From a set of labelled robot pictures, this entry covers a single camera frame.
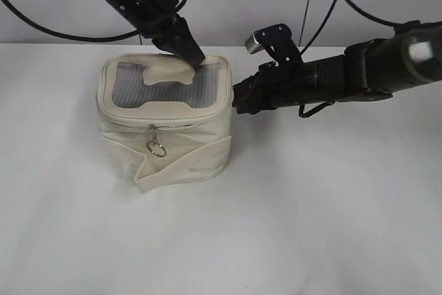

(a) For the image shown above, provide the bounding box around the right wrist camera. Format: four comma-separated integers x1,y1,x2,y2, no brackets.
245,23,303,64

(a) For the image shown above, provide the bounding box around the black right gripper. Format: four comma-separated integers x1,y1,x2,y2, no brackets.
233,55,346,115

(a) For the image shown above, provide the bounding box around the cream zippered bag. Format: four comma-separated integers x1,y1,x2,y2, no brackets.
96,53,233,193

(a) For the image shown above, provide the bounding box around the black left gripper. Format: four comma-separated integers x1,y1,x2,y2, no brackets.
105,0,205,66

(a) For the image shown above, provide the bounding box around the silver zipper pull ring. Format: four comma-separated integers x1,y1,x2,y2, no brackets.
145,124,167,158

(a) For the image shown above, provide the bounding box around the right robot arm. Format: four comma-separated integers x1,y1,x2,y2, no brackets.
233,0,441,118

